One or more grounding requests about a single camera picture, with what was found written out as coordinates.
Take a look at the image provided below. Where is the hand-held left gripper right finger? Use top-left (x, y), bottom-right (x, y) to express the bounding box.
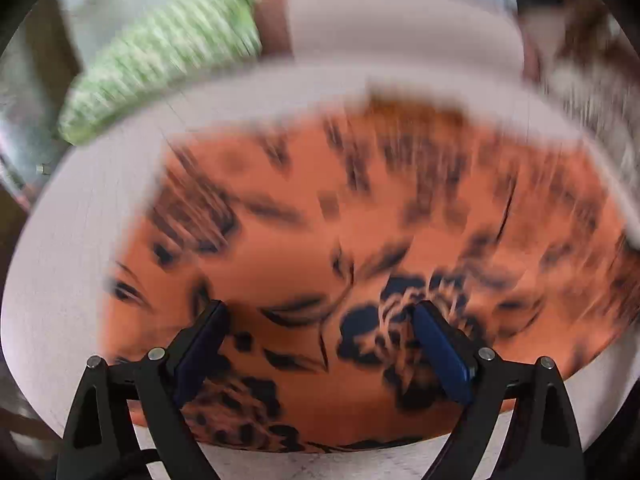
top-left (412, 300), bottom-right (586, 480)

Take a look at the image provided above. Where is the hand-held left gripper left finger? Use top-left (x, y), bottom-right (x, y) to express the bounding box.
top-left (56, 300), bottom-right (232, 480)

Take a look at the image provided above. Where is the wooden glass-door cabinet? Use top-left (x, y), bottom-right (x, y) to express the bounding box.
top-left (0, 0), bottom-right (83, 221)

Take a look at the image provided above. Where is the grey white patterned cloth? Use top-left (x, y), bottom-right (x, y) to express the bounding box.
top-left (520, 0), bottom-right (640, 171)

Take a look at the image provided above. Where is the green white striped cloth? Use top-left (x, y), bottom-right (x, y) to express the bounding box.
top-left (56, 0), bottom-right (264, 145)

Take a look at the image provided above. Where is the orange black-printed garment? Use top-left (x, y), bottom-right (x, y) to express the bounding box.
top-left (102, 92), bottom-right (640, 453)

